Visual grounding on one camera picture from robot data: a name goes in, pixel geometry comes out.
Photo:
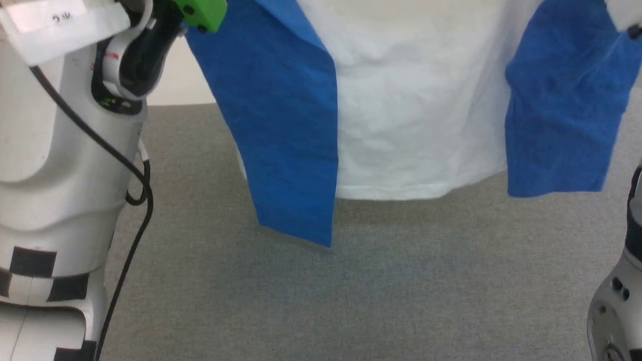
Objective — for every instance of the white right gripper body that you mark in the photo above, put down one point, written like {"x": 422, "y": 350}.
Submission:
{"x": 627, "y": 12}

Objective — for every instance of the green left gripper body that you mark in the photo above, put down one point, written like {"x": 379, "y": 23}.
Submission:
{"x": 205, "y": 12}

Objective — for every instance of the white and blue t-shirt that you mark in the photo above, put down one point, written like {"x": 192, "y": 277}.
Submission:
{"x": 411, "y": 100}

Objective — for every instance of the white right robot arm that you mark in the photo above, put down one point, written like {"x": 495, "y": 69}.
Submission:
{"x": 622, "y": 301}

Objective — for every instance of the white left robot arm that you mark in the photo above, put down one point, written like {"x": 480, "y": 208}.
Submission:
{"x": 60, "y": 150}

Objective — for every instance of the white paper label tag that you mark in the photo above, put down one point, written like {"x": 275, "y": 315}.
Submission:
{"x": 60, "y": 25}

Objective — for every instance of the white box pedestal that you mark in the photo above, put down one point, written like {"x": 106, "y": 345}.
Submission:
{"x": 175, "y": 80}

